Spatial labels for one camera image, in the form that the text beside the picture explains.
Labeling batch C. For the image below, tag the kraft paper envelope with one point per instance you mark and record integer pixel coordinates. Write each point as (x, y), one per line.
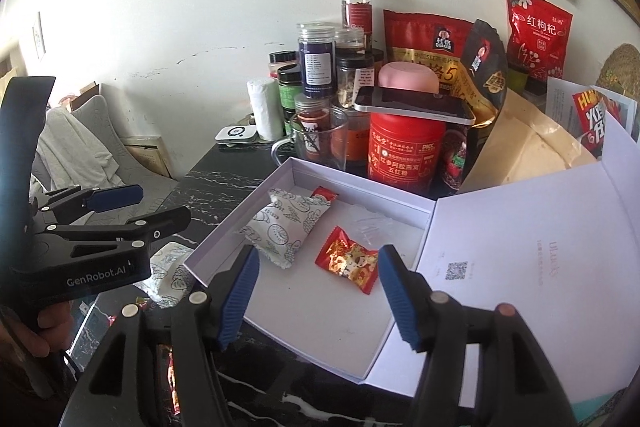
(530, 147)

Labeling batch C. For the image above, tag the orange jar with white label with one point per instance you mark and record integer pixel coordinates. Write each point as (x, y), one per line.
(312, 127)

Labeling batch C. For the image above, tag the tall red label jar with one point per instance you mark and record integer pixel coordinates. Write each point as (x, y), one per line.
(357, 9)

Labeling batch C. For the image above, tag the white bread packet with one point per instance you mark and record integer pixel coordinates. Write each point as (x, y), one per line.
(170, 274)
(285, 227)

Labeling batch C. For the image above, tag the red ketchup packet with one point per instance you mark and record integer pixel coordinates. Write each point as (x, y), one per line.
(325, 194)

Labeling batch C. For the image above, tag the smartphone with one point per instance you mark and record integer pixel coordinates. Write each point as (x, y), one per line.
(415, 104)

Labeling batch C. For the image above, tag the white router device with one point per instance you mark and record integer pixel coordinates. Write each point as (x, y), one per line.
(235, 133)

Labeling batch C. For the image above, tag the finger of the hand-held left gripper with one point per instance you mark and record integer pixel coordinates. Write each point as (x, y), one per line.
(165, 224)
(117, 198)

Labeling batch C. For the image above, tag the cardboard piece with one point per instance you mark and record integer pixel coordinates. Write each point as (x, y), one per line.
(85, 97)

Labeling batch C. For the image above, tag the grey leaf print lounge chair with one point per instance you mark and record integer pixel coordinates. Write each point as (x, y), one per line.
(97, 112)

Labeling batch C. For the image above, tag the white gift box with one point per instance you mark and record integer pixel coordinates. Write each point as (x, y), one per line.
(320, 312)

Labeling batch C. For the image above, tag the dark red berry bag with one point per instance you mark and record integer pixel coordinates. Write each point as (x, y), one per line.
(452, 162)

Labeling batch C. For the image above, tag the small wall picture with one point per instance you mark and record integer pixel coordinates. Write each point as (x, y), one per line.
(39, 34)

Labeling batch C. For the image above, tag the person's left hand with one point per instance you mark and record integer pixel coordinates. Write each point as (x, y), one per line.
(50, 324)

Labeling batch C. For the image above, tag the red yellow snack bag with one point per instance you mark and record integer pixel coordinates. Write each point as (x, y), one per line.
(595, 117)

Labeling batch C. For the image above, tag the red candy packet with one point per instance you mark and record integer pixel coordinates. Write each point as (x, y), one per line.
(347, 259)

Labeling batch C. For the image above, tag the green label jar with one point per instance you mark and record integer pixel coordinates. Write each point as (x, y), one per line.
(289, 87)

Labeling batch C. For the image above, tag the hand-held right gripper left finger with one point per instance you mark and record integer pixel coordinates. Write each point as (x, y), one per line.
(237, 302)

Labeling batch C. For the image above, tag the teal printed sheet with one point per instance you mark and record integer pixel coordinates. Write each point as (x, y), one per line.
(600, 407)

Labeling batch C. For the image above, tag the red oat bag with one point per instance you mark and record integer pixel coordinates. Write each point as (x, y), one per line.
(430, 37)

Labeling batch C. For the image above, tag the glass mug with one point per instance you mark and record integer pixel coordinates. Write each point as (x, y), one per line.
(337, 147)

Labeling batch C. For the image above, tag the red tin can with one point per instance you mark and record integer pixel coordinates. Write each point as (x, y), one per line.
(405, 152)

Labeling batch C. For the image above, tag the clear plastic bag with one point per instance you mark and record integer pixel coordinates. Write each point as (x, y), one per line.
(372, 227)

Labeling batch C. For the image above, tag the white paper towel roll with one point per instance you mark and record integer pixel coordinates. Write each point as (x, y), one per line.
(265, 109)

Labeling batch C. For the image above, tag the white paper sheet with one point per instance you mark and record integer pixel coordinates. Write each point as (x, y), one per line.
(560, 102)

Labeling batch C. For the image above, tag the woven straw object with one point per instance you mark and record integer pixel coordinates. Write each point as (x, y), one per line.
(620, 67)

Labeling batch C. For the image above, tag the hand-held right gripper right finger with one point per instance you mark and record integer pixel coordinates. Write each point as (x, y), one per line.
(400, 302)

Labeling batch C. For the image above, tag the beige vent panel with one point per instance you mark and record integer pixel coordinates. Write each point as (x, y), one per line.
(150, 157)

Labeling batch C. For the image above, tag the black lid jar yellow contents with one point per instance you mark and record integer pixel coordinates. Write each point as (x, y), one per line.
(355, 79)

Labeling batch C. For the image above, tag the red goji berry bag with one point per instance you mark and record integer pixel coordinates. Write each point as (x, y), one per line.
(537, 32)

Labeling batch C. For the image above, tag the black oat bag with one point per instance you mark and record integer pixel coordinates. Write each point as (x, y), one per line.
(487, 62)

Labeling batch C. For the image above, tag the blue label plastic jar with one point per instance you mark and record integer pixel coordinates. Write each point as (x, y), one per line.
(315, 62)

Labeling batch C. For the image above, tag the pink contents jar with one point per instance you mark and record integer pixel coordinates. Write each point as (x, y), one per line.
(282, 58)

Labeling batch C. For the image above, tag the clear lid plastic jar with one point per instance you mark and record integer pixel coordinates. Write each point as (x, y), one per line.
(350, 41)

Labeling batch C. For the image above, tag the grey garment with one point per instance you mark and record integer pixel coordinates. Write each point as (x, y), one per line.
(75, 147)

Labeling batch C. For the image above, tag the pink bowl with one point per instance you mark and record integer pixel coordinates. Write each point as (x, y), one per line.
(407, 77)

